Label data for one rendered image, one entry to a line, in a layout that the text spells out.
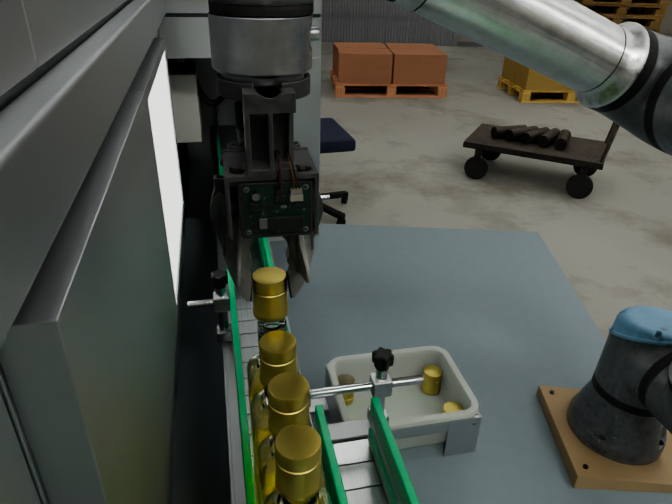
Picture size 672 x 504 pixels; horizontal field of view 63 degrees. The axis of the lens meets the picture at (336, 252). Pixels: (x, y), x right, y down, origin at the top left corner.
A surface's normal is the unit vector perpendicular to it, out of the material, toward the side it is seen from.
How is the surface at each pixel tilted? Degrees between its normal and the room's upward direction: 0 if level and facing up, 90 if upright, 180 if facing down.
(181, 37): 90
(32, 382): 90
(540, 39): 108
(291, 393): 0
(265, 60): 90
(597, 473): 4
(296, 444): 0
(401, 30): 90
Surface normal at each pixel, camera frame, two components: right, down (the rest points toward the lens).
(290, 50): 0.58, 0.40
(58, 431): 0.21, 0.48
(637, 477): 0.09, -0.88
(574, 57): 0.07, 0.70
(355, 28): -0.04, 0.48
